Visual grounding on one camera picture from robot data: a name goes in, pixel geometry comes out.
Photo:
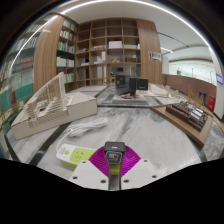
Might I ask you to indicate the wall poster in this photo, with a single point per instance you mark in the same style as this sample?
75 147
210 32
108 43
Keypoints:
155 56

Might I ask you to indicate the pale flat building model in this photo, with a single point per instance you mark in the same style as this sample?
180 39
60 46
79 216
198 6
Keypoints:
158 90

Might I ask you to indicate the small black charger block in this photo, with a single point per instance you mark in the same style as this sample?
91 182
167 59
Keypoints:
114 148

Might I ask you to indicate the red standing sign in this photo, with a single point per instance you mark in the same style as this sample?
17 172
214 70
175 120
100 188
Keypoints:
211 103

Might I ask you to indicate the white cardboard building model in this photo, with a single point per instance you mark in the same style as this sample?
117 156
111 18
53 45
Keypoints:
78 106

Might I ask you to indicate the wall display screen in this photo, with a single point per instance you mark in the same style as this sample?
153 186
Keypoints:
219 78

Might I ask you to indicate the black building model on base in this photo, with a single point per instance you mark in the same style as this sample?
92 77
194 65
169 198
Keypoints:
123 85

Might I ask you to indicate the brown building model on board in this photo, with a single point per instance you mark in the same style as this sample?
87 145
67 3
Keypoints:
186 115

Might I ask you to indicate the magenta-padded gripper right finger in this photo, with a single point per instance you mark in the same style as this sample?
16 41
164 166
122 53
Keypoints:
143 171

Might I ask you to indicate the glass-fronted bookshelf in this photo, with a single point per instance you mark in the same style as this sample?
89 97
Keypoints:
20 76

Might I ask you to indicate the black bin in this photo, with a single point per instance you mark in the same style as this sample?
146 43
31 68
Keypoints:
202 98

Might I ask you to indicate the wooden cubby shelf unit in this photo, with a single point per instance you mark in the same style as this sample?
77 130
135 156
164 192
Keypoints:
115 45

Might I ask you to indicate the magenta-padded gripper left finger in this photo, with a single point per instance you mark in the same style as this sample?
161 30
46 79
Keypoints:
83 171

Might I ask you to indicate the dark bookshelf with books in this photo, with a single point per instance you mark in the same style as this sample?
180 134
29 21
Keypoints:
66 50

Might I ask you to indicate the green and white power strip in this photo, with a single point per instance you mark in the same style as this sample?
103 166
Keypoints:
75 155

